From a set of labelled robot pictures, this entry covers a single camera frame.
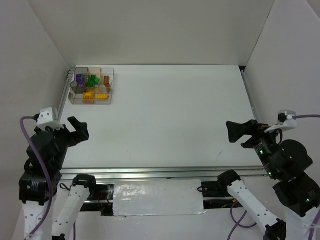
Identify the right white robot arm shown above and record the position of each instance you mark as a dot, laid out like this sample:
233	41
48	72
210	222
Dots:
286	162

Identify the purple brown green lego stack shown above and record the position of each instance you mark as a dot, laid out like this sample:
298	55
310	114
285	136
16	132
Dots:
80	84

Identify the green lego top piece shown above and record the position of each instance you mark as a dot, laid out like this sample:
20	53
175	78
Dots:
96	80

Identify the aluminium rail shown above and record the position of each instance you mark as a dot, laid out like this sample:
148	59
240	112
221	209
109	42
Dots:
68	81
160	173
245	82

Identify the aluminium front rail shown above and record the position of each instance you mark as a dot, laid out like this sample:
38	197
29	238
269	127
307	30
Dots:
160	173

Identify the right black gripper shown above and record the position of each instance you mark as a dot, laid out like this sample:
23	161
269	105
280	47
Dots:
251	132

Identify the right side aluminium rail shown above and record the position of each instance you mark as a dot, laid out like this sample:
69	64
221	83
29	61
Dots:
245	82

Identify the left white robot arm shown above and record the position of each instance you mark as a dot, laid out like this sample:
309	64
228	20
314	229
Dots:
38	186

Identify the yellow orange rounded lego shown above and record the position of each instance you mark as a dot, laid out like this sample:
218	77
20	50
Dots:
88	97

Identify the yellow rectangular lego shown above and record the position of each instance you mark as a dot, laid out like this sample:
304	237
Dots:
102	96

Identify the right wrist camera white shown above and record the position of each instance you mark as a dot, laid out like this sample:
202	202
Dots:
285	122

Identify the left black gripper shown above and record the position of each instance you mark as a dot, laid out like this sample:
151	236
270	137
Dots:
69	135

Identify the left side aluminium rail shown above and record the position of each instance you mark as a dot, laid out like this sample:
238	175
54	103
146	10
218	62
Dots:
68	81

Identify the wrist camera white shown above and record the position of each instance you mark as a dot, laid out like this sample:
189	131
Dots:
48	120
285	122

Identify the clear compartment organizer tray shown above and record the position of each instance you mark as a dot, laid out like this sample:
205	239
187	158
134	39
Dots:
75	93

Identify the green sloped lego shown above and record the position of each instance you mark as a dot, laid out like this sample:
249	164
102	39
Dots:
93	78

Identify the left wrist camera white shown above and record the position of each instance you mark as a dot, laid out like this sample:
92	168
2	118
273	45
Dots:
48	120

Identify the green square lego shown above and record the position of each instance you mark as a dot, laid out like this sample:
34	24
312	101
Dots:
91	84

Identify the white taped cover plate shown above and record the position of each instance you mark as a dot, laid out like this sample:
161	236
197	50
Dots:
157	198

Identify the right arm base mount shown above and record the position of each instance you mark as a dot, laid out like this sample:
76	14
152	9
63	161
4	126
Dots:
219	188

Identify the purple flower lego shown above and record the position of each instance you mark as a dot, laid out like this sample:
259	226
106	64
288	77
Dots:
79	78

